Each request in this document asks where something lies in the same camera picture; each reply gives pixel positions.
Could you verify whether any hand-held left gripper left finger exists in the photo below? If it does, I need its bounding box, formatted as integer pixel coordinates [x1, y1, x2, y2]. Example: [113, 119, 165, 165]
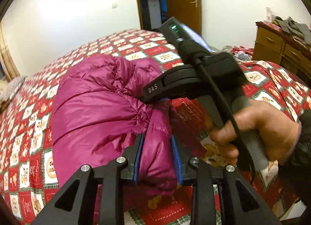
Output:
[31, 133, 146, 225]

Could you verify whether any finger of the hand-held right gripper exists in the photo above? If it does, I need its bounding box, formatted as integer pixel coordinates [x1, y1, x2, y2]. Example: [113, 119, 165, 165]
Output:
[139, 71, 171, 105]

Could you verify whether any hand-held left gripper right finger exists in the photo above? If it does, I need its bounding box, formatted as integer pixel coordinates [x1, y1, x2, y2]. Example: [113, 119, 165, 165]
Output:
[171, 134, 282, 225]

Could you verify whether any purple puffer jacket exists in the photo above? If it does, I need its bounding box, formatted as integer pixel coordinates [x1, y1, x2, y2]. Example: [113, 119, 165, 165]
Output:
[52, 53, 207, 196]

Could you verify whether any person's right forearm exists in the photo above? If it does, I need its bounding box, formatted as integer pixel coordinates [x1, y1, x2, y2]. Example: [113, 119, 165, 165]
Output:
[277, 108, 311, 206]

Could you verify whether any colourful clothes pile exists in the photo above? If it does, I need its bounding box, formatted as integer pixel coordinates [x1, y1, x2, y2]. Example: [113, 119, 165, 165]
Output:
[219, 45, 254, 60]

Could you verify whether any grey clothes pile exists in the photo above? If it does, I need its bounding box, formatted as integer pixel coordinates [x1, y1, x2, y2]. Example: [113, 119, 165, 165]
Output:
[271, 16, 311, 43]

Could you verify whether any person's right hand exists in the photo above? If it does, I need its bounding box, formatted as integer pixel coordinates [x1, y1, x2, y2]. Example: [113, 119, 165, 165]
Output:
[210, 100, 302, 166]

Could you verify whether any wooden dresser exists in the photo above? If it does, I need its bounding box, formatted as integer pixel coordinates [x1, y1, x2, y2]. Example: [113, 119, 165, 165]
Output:
[251, 21, 311, 80]

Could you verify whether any red checked printed bedspread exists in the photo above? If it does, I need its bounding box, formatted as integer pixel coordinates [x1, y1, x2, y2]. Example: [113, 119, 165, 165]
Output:
[0, 29, 309, 225]

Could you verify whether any narrow beige floral curtain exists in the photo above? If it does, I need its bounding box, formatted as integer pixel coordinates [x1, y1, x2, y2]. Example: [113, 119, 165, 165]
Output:
[0, 22, 20, 82]

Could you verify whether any black cable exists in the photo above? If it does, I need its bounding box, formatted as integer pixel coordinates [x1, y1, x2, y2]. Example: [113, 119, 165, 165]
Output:
[193, 55, 255, 184]

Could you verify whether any brown door frame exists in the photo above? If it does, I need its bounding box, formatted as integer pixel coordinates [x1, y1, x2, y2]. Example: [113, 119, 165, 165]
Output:
[133, 0, 170, 31]

